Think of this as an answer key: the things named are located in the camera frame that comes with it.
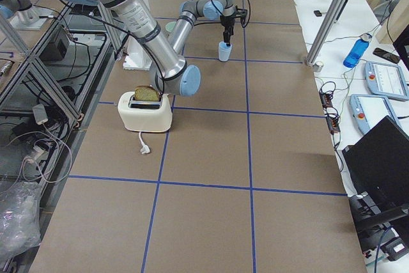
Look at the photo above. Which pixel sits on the teach pendant lower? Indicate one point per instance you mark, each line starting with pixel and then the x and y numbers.
pixel 369 110

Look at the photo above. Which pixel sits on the white toaster power plug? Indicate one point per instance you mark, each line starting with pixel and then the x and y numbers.
pixel 145 149

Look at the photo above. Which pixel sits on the cream toaster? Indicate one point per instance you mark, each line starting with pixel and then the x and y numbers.
pixel 145 116

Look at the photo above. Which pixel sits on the clear plastic bag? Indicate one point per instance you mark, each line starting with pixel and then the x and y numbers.
pixel 20 209

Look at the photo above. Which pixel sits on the teach pendant upper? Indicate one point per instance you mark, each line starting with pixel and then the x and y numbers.
pixel 387 80

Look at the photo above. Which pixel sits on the bread slice in toaster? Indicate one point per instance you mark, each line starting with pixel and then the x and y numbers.
pixel 146 93

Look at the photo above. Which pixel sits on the blue water bottle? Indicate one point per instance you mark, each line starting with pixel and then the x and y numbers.
pixel 357 51

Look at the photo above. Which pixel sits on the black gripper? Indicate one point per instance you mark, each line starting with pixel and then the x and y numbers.
pixel 227 23

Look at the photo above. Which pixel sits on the green bowl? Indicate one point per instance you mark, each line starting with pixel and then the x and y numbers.
pixel 170 26

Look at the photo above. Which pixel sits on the black smartphone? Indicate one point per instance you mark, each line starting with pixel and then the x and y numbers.
pixel 386 55

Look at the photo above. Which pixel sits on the teach pendant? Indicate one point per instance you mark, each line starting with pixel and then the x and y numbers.
pixel 369 110
pixel 387 80

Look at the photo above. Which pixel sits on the light blue cup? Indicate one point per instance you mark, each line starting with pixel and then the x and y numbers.
pixel 224 51

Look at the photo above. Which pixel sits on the aluminium frame post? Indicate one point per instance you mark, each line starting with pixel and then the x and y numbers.
pixel 329 20

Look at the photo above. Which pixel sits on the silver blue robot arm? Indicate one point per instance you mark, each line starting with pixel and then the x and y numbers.
pixel 171 73
pixel 191 11

